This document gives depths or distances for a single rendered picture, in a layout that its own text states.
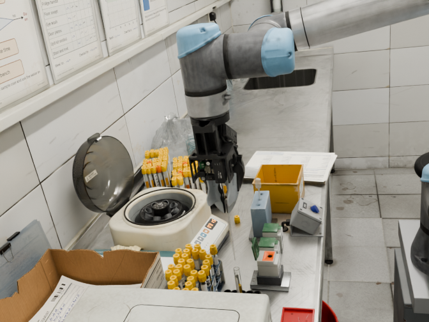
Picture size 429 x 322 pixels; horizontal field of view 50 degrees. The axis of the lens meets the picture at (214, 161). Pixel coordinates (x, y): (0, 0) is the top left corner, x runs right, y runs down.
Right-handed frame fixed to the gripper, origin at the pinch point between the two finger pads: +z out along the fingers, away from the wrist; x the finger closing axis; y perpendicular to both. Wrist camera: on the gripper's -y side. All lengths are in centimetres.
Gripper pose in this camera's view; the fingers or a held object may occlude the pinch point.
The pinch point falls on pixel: (226, 204)
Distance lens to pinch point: 93.2
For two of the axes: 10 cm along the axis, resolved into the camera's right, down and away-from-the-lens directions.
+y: -2.5, 4.2, -8.7
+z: 1.4, 9.1, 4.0
